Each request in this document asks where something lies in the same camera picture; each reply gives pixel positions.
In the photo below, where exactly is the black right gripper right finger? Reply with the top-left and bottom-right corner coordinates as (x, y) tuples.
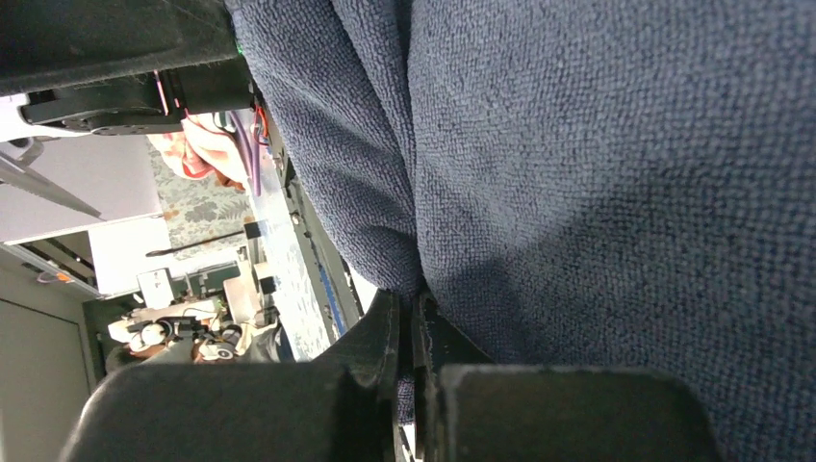
(413, 296), (721, 461)

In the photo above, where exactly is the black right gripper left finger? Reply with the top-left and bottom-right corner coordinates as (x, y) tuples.
(61, 291), (400, 461)

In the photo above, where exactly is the dark grey towel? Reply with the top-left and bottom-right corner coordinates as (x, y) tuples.
(226, 1), (815, 461)

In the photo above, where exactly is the floral tablecloth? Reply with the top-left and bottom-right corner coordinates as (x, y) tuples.
(147, 136), (254, 260)

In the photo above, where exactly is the pink patterned towel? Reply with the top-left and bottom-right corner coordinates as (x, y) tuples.
(147, 114), (248, 192)

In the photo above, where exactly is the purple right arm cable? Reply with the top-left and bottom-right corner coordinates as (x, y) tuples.
(229, 109), (264, 197)

